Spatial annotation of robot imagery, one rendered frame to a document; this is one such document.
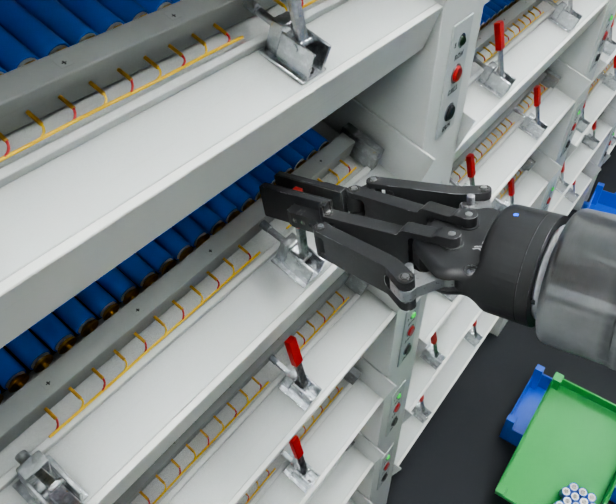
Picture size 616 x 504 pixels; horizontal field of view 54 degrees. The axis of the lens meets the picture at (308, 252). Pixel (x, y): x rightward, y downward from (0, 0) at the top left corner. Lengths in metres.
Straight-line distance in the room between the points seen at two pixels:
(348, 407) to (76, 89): 0.68
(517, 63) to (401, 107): 0.35
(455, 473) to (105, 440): 1.16
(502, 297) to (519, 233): 0.04
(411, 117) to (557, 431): 1.06
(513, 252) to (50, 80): 0.28
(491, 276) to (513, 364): 1.37
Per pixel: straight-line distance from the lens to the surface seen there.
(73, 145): 0.35
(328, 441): 0.90
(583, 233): 0.38
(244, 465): 0.67
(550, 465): 1.54
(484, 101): 0.84
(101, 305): 0.49
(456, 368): 1.51
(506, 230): 0.39
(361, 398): 0.95
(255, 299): 0.53
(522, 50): 0.99
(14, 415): 0.45
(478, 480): 1.54
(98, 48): 0.38
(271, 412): 0.69
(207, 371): 0.49
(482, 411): 1.64
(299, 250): 0.53
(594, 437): 1.56
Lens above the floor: 1.33
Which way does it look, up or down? 43 degrees down
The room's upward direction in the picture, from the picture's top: straight up
